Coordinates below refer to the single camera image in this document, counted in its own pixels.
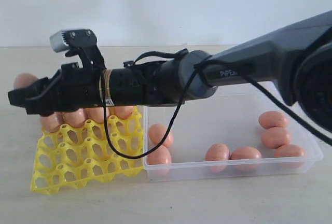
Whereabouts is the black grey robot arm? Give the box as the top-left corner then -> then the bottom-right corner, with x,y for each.
8,11 -> 331,131

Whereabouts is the yellow plastic egg tray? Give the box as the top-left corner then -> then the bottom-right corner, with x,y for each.
30,107 -> 146,194

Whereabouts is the brown egg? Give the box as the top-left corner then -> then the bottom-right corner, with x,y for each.
63,108 -> 87,128
258,111 -> 288,129
147,146 -> 172,176
86,107 -> 104,123
13,73 -> 38,89
39,113 -> 64,133
148,123 -> 174,148
114,106 -> 135,119
205,143 -> 230,173
274,144 -> 306,169
230,146 -> 262,171
261,127 -> 292,149

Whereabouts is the clear plastic box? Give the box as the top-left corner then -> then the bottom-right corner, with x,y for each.
143,84 -> 323,181

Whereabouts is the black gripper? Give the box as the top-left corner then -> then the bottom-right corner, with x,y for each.
7,63 -> 103,115

